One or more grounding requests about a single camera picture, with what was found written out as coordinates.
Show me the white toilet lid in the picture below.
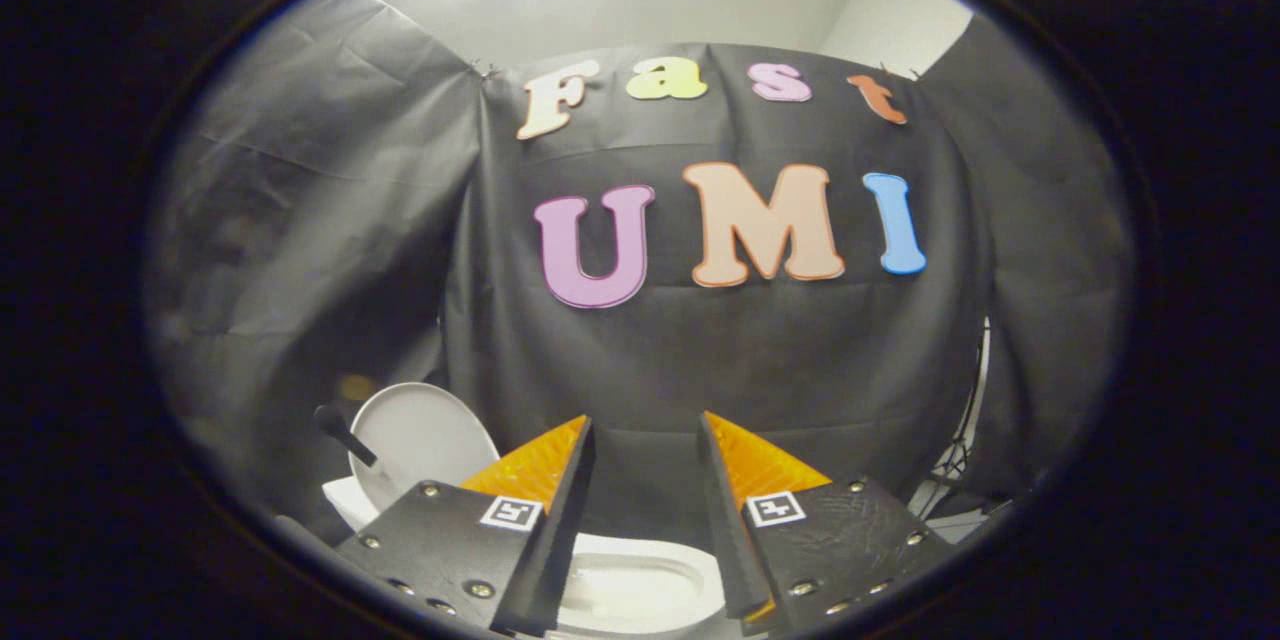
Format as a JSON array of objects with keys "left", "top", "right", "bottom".
[{"left": 315, "top": 382, "right": 501, "bottom": 513}]

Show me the black backdrop cloth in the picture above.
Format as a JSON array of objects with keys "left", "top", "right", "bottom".
[{"left": 145, "top": 0, "right": 1136, "bottom": 561}]

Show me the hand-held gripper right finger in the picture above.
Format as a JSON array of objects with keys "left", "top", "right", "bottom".
[{"left": 697, "top": 411, "right": 956, "bottom": 636}]

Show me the white toilet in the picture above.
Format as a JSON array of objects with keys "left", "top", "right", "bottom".
[{"left": 322, "top": 476, "right": 726, "bottom": 639}]

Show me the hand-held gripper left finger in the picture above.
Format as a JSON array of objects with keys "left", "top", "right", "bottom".
[{"left": 335, "top": 415, "right": 598, "bottom": 638}]

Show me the black tripod stand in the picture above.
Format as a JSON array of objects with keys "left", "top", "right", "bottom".
[{"left": 915, "top": 320, "right": 991, "bottom": 521}]

